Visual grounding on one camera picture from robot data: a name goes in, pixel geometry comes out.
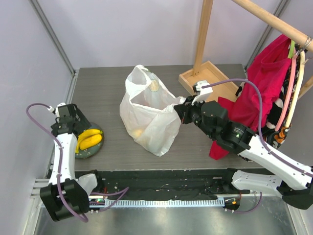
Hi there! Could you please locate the magenta shirt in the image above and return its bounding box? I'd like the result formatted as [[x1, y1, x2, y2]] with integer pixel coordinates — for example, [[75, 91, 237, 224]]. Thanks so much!
[[209, 34, 293, 161]]

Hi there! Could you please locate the green hanger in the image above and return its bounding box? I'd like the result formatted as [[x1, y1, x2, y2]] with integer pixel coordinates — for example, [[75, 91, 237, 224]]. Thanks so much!
[[288, 40, 295, 59]]

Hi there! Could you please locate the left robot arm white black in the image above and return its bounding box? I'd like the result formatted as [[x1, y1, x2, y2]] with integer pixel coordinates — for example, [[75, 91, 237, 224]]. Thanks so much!
[[40, 103, 104, 223]]

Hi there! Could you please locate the wooden clothes rack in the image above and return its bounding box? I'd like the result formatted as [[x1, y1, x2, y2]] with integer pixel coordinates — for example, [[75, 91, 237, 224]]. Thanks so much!
[[179, 0, 313, 95]]

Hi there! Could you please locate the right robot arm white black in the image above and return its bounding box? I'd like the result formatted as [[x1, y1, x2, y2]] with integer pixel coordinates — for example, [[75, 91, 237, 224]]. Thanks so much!
[[174, 96, 313, 210]]

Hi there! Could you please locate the white cable duct strip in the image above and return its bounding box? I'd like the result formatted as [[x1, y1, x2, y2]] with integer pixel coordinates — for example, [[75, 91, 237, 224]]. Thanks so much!
[[112, 197, 224, 208]]

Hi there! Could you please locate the pink hanger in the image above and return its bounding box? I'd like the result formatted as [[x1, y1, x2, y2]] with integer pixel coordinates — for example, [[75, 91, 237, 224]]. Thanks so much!
[[275, 53, 298, 132]]

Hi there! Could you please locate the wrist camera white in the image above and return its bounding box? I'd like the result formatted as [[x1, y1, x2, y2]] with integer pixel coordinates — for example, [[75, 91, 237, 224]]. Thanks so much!
[[192, 80, 213, 105], [47, 102, 66, 117]]

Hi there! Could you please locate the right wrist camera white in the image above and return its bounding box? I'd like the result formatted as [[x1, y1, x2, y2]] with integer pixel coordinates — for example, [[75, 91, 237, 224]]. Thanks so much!
[[192, 80, 213, 105]]

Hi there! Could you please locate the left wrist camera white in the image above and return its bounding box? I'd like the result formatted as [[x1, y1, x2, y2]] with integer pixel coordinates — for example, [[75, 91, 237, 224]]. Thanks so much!
[[47, 102, 66, 117]]

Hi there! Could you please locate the cream hanger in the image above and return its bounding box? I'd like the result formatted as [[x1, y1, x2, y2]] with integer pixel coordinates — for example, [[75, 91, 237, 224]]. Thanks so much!
[[285, 51, 305, 128]]

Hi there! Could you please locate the black patterned garment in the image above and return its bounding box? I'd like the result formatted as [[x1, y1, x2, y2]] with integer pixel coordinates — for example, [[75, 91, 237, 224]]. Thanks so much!
[[232, 50, 300, 163]]

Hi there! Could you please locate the yellow banana bunch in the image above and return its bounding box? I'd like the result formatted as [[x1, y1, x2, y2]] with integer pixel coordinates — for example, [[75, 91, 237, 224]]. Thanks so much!
[[75, 129, 103, 153]]

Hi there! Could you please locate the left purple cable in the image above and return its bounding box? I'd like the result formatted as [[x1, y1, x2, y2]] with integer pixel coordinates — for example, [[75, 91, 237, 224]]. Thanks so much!
[[26, 103, 129, 223]]

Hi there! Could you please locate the dark fruit plate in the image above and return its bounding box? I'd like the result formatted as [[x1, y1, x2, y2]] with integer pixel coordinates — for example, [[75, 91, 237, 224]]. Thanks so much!
[[75, 122, 105, 159]]

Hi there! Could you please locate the white plastic bag lemon print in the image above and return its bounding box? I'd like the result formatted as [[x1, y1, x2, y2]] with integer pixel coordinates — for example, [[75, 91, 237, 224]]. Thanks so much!
[[119, 65, 185, 157]]

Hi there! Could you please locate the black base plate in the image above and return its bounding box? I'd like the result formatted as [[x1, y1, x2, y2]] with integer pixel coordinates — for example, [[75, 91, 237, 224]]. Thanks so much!
[[73, 167, 250, 201]]

